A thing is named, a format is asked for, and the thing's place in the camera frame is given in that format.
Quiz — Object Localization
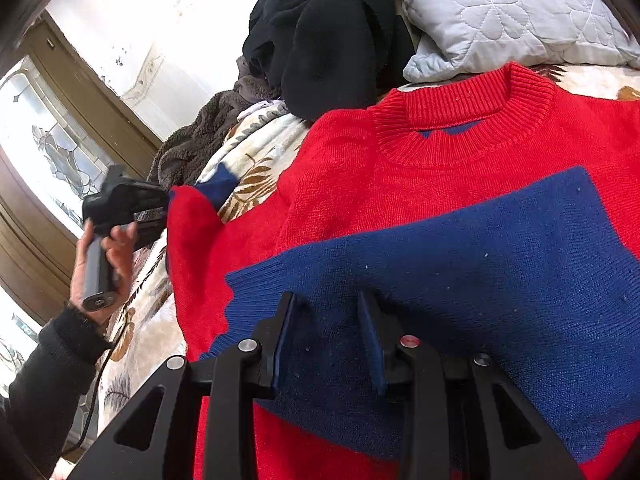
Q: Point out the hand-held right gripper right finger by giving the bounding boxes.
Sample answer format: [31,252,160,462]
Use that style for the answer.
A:
[356,289,586,480]

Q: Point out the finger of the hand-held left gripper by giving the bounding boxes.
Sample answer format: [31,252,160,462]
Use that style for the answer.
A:
[125,182,172,212]
[131,212,168,252]

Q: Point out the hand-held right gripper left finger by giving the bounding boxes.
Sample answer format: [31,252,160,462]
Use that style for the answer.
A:
[67,291,311,480]

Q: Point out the red and blue knit sweater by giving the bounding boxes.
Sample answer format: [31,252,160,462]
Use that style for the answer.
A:
[165,61,640,480]

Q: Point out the person's left forearm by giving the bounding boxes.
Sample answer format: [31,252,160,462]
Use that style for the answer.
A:
[0,304,113,478]

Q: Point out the person's left hand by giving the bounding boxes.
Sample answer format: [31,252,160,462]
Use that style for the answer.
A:
[69,221,139,327]

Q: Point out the brown fleece cloth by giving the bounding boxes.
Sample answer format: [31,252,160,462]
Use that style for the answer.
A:
[149,57,281,191]

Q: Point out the patterned glass window pane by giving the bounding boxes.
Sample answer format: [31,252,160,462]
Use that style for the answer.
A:
[0,55,113,238]

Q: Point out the floral plush blanket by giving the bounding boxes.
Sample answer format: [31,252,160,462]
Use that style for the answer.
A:
[95,62,640,441]

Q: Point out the black garment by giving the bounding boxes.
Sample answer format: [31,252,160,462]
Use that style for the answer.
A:
[242,0,418,122]

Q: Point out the grey quilted pillow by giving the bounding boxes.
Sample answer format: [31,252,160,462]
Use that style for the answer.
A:
[382,0,640,83]

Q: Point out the wooden window frame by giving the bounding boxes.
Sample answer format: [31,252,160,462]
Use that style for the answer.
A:
[0,12,162,326]

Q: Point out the black cable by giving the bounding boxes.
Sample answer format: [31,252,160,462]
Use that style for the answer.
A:
[62,342,117,456]

